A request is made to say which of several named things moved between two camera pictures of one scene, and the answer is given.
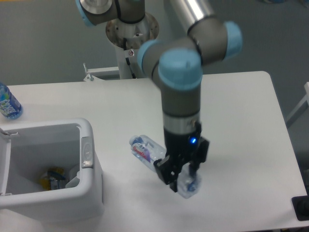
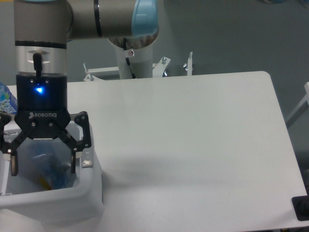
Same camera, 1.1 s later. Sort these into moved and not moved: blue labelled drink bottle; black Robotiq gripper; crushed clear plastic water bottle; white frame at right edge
Moved: crushed clear plastic water bottle; black Robotiq gripper
Not moved: white frame at right edge; blue labelled drink bottle
